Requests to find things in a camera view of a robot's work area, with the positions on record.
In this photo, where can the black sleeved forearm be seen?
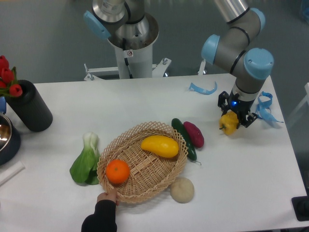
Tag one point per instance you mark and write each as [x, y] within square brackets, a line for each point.
[103, 218]

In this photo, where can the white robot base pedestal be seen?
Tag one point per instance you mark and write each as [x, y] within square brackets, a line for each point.
[127, 27]

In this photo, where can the beige round potato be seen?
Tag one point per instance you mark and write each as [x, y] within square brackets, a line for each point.
[182, 190]

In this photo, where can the woven wicker basket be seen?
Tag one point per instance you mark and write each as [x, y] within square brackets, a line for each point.
[150, 174]

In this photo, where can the white metal frame bracket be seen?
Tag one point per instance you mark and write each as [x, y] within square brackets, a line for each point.
[139, 71]

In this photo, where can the black cylindrical vase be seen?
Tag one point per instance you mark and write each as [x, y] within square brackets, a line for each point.
[31, 108]

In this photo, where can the blue tape strip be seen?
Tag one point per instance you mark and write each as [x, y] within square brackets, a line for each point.
[201, 90]

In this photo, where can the orange fruit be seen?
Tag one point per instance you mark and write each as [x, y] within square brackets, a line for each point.
[117, 171]

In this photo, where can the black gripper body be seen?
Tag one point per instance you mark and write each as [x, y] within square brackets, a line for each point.
[240, 102]

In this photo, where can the green bok choy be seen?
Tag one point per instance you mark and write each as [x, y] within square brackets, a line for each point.
[84, 168]

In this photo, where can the person's hand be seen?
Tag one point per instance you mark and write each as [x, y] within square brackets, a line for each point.
[111, 196]

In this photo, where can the black device at table edge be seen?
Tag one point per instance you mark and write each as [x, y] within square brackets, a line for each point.
[301, 207]

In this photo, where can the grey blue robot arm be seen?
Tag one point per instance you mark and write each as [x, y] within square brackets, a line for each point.
[250, 67]

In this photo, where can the yellow bell pepper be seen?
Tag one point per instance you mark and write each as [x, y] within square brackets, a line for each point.
[228, 123]

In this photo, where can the green cucumber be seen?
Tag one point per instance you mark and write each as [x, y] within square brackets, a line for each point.
[179, 127]

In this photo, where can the blue small object left edge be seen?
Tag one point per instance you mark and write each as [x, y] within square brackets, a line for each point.
[3, 107]

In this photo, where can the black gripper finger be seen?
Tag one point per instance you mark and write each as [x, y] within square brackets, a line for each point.
[245, 119]
[223, 102]

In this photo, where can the purple sweet potato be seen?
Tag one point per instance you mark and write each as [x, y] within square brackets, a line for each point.
[195, 134]

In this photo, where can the blue crumpled tape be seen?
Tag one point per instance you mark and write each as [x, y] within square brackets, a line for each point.
[263, 108]

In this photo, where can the white flat stick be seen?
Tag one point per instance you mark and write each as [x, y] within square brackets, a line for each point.
[10, 172]

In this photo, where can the dark bowl with metal inside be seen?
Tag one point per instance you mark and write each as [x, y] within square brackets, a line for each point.
[10, 140]

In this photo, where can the yellow mango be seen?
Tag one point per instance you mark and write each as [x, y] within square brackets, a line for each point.
[160, 145]

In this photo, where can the red tulip flowers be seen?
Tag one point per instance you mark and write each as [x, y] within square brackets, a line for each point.
[9, 85]

